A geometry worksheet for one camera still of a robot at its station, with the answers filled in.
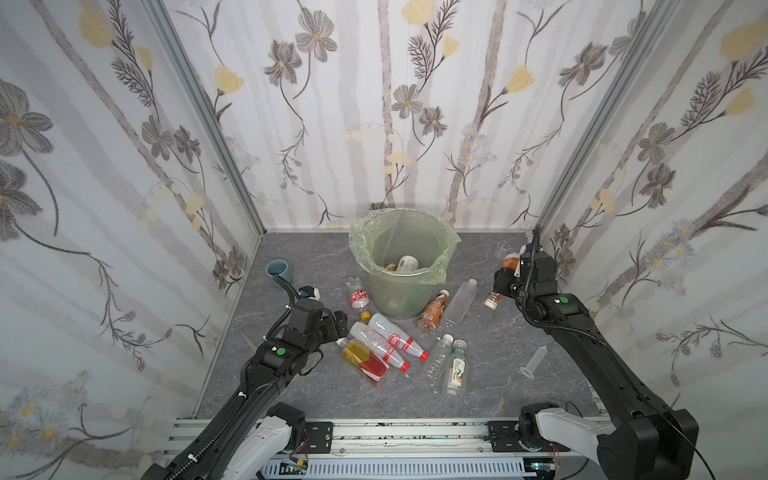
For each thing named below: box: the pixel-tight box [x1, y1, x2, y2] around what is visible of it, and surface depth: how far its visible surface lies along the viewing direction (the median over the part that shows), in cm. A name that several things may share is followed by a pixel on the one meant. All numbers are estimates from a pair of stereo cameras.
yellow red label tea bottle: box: [336, 337, 390, 382], surface depth 83 cm
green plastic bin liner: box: [350, 207, 461, 285], surface depth 91 cm
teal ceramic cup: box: [265, 259, 294, 285], surface depth 104 cm
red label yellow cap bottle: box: [349, 289, 371, 322], surface depth 97 cm
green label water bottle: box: [445, 339, 468, 398], surface depth 82 cm
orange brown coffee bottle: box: [418, 289, 450, 331], surface depth 94 cm
